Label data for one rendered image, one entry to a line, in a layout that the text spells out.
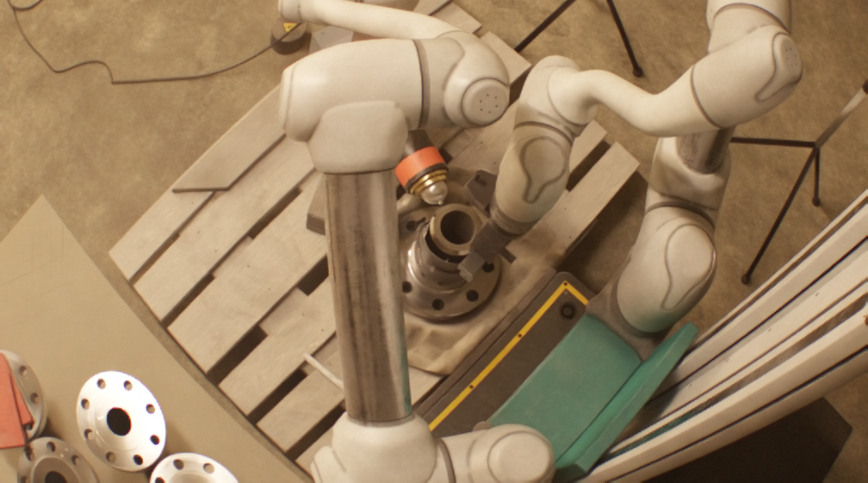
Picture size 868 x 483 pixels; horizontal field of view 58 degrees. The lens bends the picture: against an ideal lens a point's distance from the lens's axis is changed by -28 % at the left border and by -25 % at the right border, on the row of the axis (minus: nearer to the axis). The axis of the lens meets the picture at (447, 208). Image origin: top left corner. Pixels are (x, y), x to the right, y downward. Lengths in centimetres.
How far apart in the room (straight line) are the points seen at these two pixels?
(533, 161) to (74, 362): 141
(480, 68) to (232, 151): 118
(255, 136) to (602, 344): 105
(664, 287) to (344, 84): 66
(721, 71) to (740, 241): 167
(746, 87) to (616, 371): 81
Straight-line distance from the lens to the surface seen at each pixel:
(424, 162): 219
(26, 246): 264
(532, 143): 160
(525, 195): 162
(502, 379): 217
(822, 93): 340
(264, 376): 229
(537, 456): 151
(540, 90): 168
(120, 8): 298
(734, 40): 126
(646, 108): 141
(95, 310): 252
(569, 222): 253
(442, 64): 139
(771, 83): 123
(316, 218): 233
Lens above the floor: 238
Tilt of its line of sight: 65 degrees down
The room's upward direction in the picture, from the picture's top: 24 degrees clockwise
